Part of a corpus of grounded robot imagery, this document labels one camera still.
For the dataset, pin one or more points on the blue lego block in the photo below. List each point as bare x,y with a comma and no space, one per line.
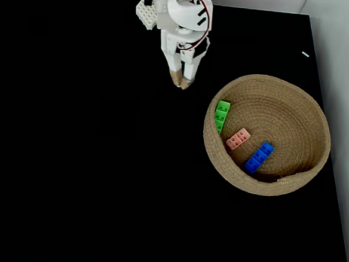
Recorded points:
259,158

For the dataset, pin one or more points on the green lego block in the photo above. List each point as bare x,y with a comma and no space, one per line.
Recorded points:
221,114

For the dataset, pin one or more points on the pink lego block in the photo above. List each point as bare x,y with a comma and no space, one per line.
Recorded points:
237,139

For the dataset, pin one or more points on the small white strip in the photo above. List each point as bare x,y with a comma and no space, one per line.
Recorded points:
305,54

